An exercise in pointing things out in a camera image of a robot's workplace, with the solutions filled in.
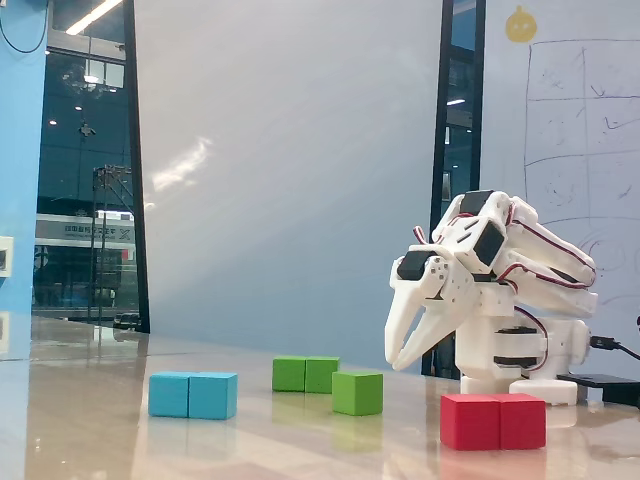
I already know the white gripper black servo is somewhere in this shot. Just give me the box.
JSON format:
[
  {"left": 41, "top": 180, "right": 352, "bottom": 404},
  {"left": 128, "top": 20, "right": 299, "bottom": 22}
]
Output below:
[{"left": 384, "top": 243, "right": 477, "bottom": 371}]

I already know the small green cube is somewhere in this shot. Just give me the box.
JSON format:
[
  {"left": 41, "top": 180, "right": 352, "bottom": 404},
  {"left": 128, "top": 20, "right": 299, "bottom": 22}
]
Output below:
[{"left": 331, "top": 370, "right": 385, "bottom": 417}]

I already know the long red block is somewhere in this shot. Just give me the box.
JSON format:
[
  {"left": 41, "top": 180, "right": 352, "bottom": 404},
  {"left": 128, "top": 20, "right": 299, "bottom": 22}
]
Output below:
[{"left": 439, "top": 392, "right": 547, "bottom": 452}]

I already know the long green block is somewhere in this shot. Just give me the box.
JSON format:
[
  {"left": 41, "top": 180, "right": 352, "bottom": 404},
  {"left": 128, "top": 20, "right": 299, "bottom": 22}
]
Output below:
[{"left": 272, "top": 355, "right": 341, "bottom": 395}]

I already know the long blue block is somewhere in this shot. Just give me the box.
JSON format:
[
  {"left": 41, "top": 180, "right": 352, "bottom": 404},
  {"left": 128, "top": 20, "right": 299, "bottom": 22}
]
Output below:
[{"left": 148, "top": 371, "right": 239, "bottom": 421}]

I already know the flat black box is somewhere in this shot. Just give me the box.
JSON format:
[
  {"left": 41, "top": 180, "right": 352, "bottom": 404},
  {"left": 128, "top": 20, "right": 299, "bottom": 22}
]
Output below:
[{"left": 556, "top": 372, "right": 640, "bottom": 407}]

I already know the whiteboard with marker drawings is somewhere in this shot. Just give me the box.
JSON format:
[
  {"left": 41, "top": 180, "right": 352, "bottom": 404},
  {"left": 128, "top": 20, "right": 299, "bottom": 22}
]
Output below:
[{"left": 480, "top": 0, "right": 640, "bottom": 351}]

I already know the yellow round sticker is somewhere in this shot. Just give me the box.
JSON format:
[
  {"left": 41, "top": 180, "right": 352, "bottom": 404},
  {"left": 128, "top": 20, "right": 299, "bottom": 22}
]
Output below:
[{"left": 504, "top": 5, "right": 539, "bottom": 43}]

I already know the dark scaffold tower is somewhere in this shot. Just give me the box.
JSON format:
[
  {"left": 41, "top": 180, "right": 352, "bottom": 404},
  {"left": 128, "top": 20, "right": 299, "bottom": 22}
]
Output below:
[{"left": 91, "top": 163, "right": 134, "bottom": 322}]

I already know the red white gripper servo wire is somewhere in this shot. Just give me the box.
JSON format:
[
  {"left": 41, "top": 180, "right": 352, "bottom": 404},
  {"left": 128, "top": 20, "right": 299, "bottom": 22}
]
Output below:
[{"left": 412, "top": 224, "right": 442, "bottom": 249}]

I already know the upper arm servo wire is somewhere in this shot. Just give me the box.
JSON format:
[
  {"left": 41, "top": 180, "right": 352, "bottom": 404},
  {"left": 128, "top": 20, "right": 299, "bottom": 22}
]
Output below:
[{"left": 509, "top": 219, "right": 597, "bottom": 291}]

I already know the black usb cable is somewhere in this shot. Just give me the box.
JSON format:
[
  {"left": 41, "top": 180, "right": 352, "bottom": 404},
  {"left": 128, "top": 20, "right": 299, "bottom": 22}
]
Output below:
[{"left": 589, "top": 335, "right": 640, "bottom": 361}]

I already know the wide black frame post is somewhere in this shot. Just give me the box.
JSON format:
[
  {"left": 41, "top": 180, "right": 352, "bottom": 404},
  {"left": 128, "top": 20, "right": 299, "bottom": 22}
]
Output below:
[{"left": 421, "top": 0, "right": 487, "bottom": 379}]

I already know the narrow black frame post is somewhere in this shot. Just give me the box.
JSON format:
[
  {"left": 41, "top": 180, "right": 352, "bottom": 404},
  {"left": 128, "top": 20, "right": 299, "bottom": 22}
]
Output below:
[{"left": 122, "top": 0, "right": 152, "bottom": 334}]

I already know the white wall box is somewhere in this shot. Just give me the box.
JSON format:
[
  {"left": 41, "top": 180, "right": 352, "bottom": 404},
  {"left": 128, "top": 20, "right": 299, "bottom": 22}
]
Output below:
[{"left": 0, "top": 235, "right": 15, "bottom": 277}]

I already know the thin black wall cable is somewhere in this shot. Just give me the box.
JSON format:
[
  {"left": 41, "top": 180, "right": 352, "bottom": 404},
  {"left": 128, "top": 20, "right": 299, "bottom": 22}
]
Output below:
[{"left": 0, "top": 0, "right": 54, "bottom": 54}]

